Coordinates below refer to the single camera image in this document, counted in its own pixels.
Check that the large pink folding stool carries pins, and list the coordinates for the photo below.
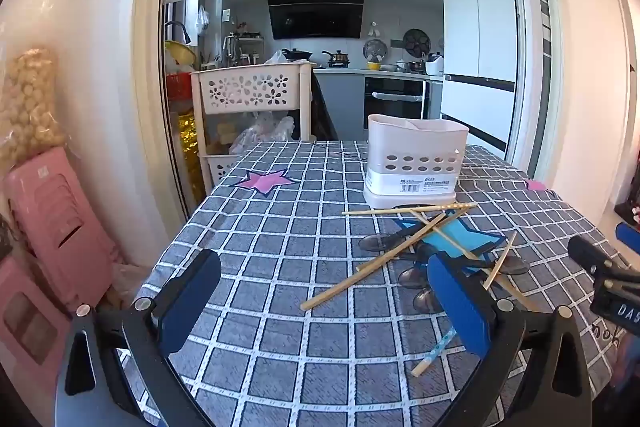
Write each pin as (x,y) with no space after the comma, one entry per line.
(60,217)

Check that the black built-in oven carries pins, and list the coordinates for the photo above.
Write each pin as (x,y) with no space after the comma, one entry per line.
(395,102)

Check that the black hanging bag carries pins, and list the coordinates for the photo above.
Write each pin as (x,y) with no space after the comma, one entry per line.
(324,107)

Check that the white plastic utensil holder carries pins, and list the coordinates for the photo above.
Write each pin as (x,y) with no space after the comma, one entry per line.
(415,147)

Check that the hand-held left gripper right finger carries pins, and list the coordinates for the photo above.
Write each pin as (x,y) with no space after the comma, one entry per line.
(460,307)

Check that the grey checked tablecloth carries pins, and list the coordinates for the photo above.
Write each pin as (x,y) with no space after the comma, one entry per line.
(280,247)

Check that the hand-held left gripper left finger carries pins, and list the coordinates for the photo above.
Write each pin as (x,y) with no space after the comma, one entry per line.
(185,302)

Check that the steel kettle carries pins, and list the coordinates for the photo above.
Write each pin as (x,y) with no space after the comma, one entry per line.
(231,49)

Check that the white refrigerator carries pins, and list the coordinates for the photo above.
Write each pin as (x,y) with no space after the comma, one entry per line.
(475,32)

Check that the white rice cooker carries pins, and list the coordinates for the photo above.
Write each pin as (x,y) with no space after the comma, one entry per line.
(434,64)

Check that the white plastic bag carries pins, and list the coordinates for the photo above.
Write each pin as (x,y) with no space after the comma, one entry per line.
(276,57)

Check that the black chopsticks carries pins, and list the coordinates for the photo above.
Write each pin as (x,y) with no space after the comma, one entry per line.
(414,278)

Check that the white plastic trolley rack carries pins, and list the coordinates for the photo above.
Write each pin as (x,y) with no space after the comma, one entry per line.
(250,87)

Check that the round silver steamer rack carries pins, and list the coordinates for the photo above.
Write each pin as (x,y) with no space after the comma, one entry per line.
(375,50)

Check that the blue patterned chopstick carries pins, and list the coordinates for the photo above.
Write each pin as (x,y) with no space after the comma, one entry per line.
(430,356)

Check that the small pink folding stool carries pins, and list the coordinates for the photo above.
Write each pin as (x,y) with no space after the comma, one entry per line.
(30,322)

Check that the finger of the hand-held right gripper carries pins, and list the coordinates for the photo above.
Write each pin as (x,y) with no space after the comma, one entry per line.
(629,237)
(585,252)

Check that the red basket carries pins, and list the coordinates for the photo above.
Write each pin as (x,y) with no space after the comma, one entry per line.
(179,86)

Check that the clear plastic bags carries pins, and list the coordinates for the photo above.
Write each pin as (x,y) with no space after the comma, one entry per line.
(265,132)

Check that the gold foil packet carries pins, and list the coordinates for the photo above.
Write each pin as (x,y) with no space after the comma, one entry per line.
(190,147)

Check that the black wok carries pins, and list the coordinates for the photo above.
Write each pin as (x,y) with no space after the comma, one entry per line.
(296,55)

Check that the yellow green basin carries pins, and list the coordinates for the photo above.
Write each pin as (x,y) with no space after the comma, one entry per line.
(181,52)

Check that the kitchen faucet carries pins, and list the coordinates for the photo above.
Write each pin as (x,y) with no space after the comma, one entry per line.
(176,27)

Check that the black range hood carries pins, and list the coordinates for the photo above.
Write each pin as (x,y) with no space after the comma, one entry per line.
(315,14)

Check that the steel pot with lid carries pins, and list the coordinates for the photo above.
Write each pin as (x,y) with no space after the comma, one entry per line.
(337,57)

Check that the bag of beige balls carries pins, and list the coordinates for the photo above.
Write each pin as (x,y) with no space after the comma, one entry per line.
(30,107)

